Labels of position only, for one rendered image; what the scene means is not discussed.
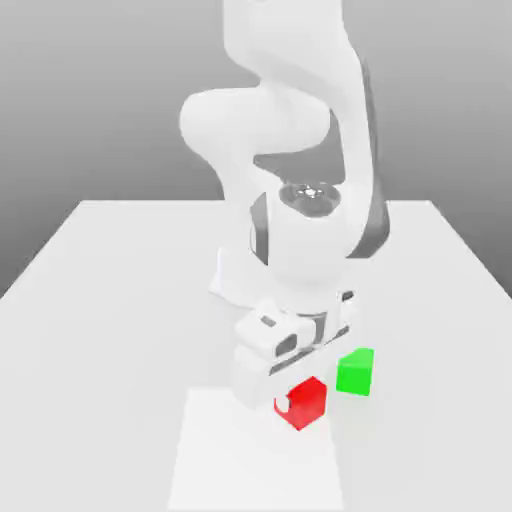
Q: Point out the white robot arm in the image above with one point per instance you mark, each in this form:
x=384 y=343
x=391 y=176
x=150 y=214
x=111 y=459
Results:
x=304 y=80

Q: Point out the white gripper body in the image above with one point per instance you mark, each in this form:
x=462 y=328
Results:
x=256 y=380

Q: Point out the small red cube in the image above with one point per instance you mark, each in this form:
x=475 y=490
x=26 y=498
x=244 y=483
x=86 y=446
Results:
x=308 y=402

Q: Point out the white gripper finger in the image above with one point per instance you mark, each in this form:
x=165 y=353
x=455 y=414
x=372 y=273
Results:
x=282 y=404

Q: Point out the small green cube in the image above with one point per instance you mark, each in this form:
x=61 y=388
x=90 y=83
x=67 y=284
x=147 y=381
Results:
x=354 y=374

